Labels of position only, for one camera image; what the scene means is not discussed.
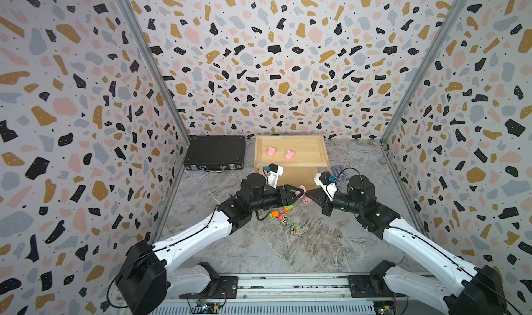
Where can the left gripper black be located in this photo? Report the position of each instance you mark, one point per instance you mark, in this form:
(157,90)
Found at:
(287,198)

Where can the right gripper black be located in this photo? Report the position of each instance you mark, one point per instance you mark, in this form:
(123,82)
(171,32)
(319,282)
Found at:
(325,203)

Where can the pink toy pig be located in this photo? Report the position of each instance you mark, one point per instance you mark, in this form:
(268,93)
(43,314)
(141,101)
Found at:
(271,151)
(304,193)
(289,155)

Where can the green orange mixer truck toy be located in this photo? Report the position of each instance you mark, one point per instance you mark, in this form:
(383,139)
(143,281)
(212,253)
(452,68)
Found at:
(273,215)

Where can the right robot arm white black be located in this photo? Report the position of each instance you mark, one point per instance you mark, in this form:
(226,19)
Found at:
(456,286)

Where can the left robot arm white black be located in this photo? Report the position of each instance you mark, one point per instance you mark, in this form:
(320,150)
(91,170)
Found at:
(143,278)

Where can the orange green dump truck toy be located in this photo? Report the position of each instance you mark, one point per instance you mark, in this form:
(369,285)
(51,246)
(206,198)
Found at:
(287,209)

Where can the green pink mixer truck toy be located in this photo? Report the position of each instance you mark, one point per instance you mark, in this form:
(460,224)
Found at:
(283,218)

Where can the blue card deck box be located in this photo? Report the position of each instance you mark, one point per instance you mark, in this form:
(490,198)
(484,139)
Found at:
(338,172)

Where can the green overturned toy truck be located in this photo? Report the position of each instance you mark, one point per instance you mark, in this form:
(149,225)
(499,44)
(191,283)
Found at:
(294,229)

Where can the wooden two-tier shelf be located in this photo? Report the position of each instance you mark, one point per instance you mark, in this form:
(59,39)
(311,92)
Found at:
(301,157)

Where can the black briefcase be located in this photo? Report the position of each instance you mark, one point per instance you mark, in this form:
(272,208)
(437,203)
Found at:
(215,153)

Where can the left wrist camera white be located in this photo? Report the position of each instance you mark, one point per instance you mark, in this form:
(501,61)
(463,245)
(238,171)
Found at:
(273,172)

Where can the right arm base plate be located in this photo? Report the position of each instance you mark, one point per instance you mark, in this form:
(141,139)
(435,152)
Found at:
(367,286)

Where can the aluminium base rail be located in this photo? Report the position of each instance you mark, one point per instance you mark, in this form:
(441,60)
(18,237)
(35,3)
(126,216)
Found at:
(280,293)

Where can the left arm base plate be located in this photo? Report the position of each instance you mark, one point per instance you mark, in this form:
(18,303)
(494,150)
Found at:
(224,287)

